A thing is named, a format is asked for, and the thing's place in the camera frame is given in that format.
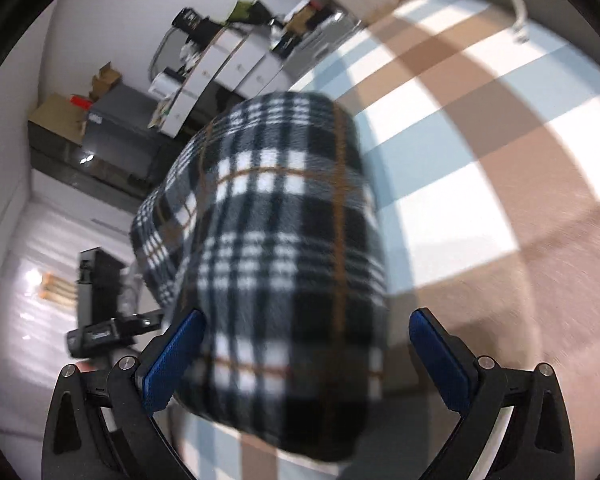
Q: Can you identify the open cardboard box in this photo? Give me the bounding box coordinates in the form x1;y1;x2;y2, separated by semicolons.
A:
91;61;122;103

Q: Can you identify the black bag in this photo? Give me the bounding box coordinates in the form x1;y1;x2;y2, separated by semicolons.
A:
172;7;221;43

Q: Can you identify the dark grey refrigerator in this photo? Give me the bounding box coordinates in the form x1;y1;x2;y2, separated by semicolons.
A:
82;82;181;181

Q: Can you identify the brown box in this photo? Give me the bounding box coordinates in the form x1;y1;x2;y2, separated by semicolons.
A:
285;2;326;31

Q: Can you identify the dark glass cabinet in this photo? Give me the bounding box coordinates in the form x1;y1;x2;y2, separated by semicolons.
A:
27;120;156;201

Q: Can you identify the plaid fleece jacket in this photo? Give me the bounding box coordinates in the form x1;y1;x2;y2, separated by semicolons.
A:
129;91;388;463

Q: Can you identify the flat cardboard sheet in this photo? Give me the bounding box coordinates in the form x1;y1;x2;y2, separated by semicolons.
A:
28;92;88;136

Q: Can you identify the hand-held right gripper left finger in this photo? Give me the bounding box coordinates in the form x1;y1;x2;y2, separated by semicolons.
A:
42;309;206;480

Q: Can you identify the white cable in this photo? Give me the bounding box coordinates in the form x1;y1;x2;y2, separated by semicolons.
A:
500;0;529;43

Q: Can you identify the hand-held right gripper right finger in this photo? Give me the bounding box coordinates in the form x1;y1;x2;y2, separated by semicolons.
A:
409;309;576;480

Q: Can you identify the white electric kettle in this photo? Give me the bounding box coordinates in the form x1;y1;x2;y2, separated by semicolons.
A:
150;71;181;96

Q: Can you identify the silver suitcase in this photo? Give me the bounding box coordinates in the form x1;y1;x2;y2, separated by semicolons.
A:
280;10;363;78

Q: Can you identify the white desk with drawers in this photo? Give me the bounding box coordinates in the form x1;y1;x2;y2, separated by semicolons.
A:
150;25;291;138

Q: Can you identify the black box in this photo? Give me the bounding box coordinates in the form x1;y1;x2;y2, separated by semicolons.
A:
270;30;301;56

